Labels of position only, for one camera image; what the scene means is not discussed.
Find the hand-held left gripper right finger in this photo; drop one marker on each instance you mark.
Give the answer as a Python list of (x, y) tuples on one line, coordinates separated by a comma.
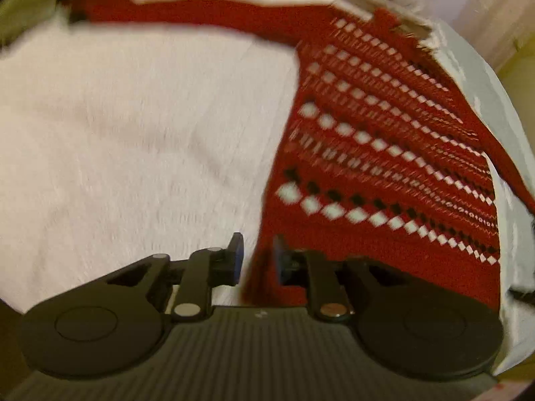
[(282, 265)]

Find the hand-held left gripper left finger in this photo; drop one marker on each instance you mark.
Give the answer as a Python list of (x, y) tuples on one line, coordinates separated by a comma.
[(237, 259)]

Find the white shirt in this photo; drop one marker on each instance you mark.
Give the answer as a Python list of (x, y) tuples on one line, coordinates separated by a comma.
[(493, 104)]

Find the red patterned sweater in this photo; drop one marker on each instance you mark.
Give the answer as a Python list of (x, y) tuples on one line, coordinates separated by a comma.
[(376, 154)]

